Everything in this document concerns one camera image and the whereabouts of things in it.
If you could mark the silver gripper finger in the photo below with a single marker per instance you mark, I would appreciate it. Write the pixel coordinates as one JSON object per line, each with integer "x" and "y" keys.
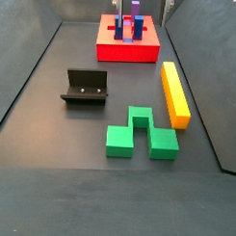
{"x": 168, "y": 5}
{"x": 119, "y": 5}

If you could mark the yellow long block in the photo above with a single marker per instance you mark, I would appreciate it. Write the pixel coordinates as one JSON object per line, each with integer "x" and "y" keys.
{"x": 177, "y": 104}

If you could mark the red board base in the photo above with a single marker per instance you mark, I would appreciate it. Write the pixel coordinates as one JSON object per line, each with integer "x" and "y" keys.
{"x": 109, "y": 49}

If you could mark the green stepped block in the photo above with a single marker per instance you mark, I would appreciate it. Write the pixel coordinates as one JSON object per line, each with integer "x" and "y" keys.
{"x": 162, "y": 142}

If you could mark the right purple post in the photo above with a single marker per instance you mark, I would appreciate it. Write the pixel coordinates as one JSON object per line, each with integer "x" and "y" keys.
{"x": 135, "y": 9}

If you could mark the right blue post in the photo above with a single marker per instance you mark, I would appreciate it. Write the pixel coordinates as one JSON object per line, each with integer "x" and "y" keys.
{"x": 138, "y": 27}

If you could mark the blue post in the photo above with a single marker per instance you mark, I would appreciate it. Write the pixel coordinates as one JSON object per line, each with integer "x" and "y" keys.
{"x": 138, "y": 27}
{"x": 119, "y": 31}

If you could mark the left blue post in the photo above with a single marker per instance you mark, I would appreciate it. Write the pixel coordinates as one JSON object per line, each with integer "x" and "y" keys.
{"x": 119, "y": 31}

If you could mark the black angle bracket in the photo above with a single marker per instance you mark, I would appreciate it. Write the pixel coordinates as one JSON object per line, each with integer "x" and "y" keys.
{"x": 86, "y": 85}

